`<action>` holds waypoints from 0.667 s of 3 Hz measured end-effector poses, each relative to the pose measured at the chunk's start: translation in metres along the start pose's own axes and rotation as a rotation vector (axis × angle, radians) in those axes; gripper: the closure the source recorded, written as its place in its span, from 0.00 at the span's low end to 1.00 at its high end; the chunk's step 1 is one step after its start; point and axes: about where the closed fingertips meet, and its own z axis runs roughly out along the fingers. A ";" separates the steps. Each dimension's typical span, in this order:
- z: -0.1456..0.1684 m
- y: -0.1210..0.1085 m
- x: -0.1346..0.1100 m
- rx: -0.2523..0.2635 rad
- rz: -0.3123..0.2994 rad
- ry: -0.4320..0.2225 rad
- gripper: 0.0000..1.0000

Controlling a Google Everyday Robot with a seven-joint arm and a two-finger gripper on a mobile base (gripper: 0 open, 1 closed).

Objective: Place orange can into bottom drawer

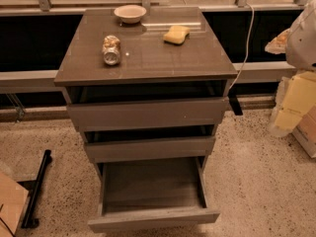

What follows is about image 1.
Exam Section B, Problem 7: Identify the white cable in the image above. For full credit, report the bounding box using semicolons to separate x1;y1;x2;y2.
227;2;256;92

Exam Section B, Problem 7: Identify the cardboard box right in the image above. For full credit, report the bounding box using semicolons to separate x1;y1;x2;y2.
292;106;316;158

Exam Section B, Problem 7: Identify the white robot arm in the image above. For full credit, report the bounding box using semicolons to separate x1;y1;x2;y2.
265;0;316;70

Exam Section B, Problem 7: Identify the top grey drawer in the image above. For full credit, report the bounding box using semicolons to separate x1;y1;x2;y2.
67;98;228;131

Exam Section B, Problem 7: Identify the white bowl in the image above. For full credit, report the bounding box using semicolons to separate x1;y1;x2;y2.
114;5;146;24

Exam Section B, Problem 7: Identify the bottom grey drawer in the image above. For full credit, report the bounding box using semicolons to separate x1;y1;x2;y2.
88;157;219;233

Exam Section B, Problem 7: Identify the orange soda can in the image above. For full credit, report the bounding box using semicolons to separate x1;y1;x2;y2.
102;35;120;66

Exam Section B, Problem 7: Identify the grey drawer cabinet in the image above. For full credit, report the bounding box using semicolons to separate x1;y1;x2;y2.
53;6;239;176

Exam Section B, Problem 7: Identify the grey drawer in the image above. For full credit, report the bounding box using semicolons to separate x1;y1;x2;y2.
85;136;215;163
67;98;228;131
88;157;219;233

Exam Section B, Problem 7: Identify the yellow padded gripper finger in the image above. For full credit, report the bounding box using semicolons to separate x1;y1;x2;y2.
265;29;289;54

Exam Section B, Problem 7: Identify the yellow sponge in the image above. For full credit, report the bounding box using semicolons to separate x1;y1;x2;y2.
163;26;190;44

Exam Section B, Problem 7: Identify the black metal bar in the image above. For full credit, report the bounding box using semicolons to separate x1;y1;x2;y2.
22;149;52;228

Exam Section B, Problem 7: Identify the middle grey drawer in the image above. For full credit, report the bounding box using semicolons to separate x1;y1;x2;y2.
85;136;215;163

